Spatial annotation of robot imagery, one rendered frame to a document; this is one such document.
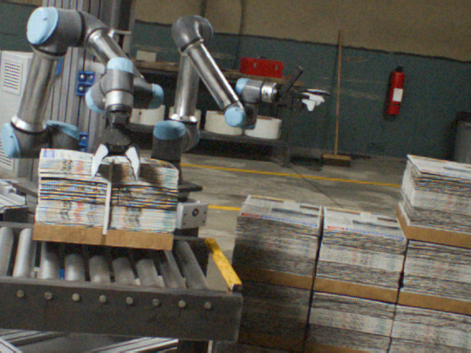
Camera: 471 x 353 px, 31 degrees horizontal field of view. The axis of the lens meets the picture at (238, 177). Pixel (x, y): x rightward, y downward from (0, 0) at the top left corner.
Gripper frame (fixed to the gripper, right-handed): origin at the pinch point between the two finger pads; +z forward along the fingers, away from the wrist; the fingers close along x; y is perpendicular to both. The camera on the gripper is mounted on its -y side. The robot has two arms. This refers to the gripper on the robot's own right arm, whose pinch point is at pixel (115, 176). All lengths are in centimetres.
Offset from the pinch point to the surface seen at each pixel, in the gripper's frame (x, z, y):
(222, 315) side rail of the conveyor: -28.4, 35.4, -0.3
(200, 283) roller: -23.5, 26.2, 4.6
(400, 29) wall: -353, -444, 566
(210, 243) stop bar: -31.1, 6.2, 30.4
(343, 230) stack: -81, -9, 52
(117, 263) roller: -2.9, 18.6, 16.3
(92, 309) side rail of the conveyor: 4.0, 35.6, -0.4
